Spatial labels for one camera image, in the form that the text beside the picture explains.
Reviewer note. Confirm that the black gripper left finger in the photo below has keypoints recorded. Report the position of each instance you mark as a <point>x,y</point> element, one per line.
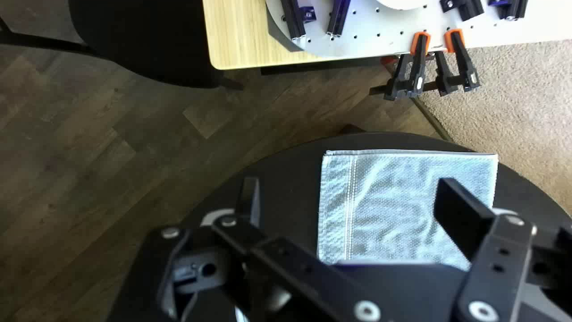
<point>298,270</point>

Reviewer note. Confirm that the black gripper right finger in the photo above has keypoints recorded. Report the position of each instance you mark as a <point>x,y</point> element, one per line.
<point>498,262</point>

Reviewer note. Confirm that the blue towel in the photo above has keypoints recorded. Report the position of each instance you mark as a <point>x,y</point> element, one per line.
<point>387,203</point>

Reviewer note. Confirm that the orange black spring clamp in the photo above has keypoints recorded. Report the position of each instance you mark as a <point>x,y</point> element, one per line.
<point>457,64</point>
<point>412,69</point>

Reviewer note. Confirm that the light wooden table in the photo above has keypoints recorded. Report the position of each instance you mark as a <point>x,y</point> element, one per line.
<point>239,37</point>

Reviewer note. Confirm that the white perforated board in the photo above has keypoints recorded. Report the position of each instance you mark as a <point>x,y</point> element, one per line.
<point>387,30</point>

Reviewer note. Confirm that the black chair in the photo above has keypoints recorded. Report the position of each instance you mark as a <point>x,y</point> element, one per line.
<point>137,37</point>

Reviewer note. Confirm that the black blue bracket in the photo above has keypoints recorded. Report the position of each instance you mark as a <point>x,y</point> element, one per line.
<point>294,17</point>
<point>511,8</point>
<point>339,16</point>
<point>466,8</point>

